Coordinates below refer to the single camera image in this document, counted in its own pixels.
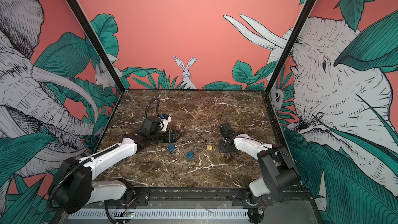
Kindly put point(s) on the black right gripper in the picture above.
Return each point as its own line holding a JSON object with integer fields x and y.
{"x": 222, "y": 148}

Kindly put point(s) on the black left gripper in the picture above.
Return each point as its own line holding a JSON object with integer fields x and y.
{"x": 174, "y": 138}

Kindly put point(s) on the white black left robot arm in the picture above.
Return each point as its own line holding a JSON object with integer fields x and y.
{"x": 74, "y": 185}

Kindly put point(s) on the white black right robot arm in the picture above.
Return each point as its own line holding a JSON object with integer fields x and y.
{"x": 278, "y": 169}

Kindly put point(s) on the blue padlock middle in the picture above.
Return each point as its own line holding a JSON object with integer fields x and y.
{"x": 190, "y": 155}

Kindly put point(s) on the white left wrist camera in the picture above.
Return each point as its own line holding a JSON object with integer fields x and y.
{"x": 165, "y": 120}

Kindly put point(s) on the black front mounting rail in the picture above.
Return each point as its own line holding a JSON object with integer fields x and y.
{"x": 141, "y": 196}

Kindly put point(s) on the white slotted cable duct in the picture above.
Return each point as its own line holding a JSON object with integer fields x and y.
{"x": 169, "y": 213}

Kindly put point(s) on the black left corner frame post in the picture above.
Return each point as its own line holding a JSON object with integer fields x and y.
{"x": 93, "y": 38}

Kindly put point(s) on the black corner frame post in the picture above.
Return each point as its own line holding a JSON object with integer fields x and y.
{"x": 93, "y": 38}
{"x": 306, "y": 10}

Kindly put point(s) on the black right corner frame post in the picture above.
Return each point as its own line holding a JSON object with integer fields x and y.
{"x": 306, "y": 10}

